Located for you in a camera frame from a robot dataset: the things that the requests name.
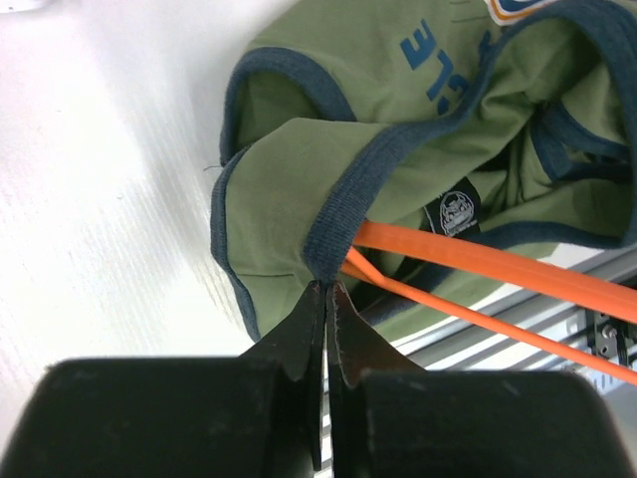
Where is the orange plastic hanger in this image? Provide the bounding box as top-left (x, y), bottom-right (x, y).
top-left (341, 221), bottom-right (636, 384)

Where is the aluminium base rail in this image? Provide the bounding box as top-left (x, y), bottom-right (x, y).
top-left (318, 246), bottom-right (637, 474)

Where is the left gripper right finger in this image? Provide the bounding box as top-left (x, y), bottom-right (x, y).
top-left (325, 281), bottom-right (423, 477)

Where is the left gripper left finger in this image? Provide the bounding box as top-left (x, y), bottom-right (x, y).
top-left (243, 281), bottom-right (323, 471)

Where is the green tank top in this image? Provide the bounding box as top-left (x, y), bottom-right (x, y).
top-left (210, 1), bottom-right (636, 340)

